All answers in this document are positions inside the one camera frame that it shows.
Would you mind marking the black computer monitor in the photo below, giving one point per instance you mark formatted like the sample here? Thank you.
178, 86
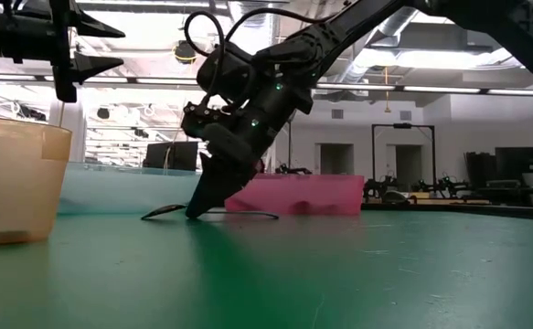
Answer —
174, 156

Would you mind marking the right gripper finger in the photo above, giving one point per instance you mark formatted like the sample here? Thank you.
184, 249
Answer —
218, 183

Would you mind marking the pink plastic bin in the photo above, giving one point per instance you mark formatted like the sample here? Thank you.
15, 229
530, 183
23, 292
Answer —
316, 192

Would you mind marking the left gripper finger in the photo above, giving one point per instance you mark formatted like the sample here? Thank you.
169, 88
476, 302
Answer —
92, 66
92, 28

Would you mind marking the teal translucent plastic bin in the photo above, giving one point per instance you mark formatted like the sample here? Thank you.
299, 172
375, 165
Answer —
133, 187

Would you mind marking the orange translucent plastic bin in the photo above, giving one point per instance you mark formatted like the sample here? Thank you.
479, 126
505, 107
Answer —
14, 183

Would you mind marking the black metal gantry frame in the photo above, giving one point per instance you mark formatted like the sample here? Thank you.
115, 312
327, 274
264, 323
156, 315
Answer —
403, 125

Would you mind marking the black background equipment rack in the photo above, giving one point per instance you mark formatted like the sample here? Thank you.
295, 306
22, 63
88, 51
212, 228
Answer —
517, 160

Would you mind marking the background black robot arm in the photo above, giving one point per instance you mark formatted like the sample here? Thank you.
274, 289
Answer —
378, 187
440, 185
293, 170

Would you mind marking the silver ventilation duct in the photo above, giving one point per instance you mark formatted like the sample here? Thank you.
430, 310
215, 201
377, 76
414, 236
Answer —
259, 27

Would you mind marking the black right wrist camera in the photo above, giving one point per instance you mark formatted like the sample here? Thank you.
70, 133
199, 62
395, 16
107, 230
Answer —
225, 73

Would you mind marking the black ceiling-hung device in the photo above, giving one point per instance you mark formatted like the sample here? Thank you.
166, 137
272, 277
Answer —
184, 52

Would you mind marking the green table mat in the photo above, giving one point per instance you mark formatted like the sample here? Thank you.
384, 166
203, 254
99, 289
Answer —
339, 283

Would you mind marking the black aluminium table frame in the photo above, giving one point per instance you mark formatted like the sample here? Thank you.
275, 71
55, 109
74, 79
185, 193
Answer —
430, 209

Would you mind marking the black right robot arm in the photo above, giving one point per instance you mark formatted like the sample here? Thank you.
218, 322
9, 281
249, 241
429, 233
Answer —
476, 18

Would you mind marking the long ceiling light strip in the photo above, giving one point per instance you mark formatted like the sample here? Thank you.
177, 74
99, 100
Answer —
453, 89
88, 79

